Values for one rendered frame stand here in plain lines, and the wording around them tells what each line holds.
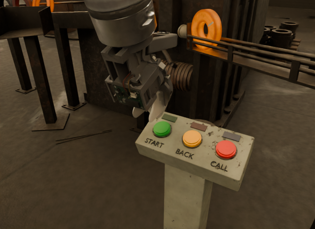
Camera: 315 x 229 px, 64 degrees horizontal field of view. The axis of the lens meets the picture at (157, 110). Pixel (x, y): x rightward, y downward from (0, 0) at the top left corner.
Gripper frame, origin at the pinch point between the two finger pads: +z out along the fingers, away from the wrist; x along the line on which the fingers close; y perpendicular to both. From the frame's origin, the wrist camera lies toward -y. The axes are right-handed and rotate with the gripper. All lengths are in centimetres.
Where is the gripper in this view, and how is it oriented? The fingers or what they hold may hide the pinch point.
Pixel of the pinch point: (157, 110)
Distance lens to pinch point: 54.3
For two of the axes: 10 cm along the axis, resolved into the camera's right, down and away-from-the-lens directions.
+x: 8.7, 2.5, -4.3
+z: 1.7, 6.6, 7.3
